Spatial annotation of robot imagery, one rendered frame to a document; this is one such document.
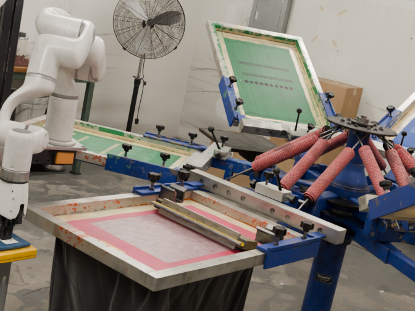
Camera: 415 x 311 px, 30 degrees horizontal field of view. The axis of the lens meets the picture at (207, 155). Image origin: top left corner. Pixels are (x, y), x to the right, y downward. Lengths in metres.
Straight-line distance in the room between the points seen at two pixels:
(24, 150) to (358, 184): 1.61
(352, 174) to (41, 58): 1.54
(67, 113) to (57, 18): 0.40
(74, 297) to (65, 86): 0.68
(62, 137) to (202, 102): 5.52
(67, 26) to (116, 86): 5.21
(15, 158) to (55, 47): 0.33
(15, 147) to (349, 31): 5.31
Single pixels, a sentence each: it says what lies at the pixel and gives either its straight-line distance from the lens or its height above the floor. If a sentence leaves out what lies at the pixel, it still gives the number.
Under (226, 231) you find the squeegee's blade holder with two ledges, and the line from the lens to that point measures 2.47.
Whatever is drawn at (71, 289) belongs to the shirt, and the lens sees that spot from 2.43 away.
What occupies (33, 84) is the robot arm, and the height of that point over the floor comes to 1.39.
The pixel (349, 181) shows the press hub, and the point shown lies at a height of 1.08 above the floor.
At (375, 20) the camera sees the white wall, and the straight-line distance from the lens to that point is 7.00.
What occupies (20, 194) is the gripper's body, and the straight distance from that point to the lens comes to 2.10.
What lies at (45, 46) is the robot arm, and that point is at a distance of 2.19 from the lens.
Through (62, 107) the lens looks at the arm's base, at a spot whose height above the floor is 1.26.
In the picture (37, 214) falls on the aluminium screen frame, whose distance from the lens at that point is 2.35.
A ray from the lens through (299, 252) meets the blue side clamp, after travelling 2.53.
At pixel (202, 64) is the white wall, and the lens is 8.07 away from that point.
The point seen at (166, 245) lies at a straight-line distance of 2.37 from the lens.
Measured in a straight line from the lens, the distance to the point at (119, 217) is 2.55.
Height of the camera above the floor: 1.74
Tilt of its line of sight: 12 degrees down
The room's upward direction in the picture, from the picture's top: 12 degrees clockwise
